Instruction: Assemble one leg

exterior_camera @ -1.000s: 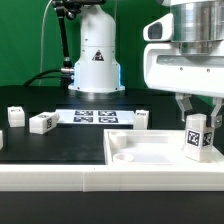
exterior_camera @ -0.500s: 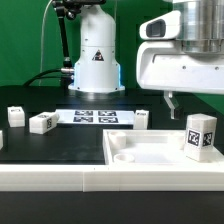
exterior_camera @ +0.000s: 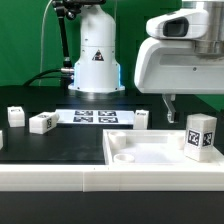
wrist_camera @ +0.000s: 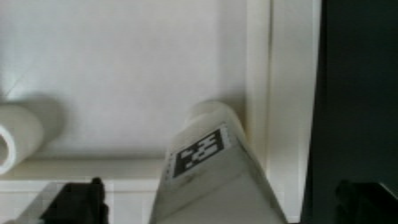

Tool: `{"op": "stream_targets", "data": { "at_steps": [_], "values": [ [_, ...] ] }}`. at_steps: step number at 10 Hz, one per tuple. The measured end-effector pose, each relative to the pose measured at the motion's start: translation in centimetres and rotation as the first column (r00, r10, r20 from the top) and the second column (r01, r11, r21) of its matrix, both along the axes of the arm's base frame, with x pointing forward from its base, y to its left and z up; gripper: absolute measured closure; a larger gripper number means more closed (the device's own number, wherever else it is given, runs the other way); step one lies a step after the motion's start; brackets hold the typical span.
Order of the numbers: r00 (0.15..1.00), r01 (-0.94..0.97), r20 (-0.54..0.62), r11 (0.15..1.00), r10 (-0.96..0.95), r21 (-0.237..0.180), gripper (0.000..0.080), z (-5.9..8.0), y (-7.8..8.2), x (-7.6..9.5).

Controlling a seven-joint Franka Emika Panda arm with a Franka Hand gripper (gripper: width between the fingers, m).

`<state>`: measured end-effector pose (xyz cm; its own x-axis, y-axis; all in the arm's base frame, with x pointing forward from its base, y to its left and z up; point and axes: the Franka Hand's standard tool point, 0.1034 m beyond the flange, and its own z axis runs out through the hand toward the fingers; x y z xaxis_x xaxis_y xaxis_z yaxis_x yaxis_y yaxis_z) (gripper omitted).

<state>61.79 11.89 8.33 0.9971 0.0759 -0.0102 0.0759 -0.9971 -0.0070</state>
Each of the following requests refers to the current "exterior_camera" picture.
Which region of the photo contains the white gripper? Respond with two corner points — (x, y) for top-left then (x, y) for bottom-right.
(134, 38), (224, 123)

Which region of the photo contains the white square tabletop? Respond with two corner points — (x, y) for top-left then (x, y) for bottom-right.
(102, 129), (224, 166)

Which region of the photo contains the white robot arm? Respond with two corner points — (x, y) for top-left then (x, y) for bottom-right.
(69, 0), (224, 123)

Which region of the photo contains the tag sheet on table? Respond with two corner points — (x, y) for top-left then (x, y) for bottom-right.
(56, 109), (134, 125)

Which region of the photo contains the white part at left edge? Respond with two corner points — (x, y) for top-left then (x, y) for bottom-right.
(0, 130), (3, 150)

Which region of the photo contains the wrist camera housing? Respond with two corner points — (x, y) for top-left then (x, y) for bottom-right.
(146, 9), (209, 39)

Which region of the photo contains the black cable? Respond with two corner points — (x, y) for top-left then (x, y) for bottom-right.
(22, 68), (75, 88)

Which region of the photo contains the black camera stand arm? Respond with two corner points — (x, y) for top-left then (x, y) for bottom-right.
(52, 0), (106, 68)

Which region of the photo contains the white cable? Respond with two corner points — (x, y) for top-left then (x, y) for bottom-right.
(38, 0), (54, 86)

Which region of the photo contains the white front wall rail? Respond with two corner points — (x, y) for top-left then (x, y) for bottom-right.
(0, 165), (224, 192)

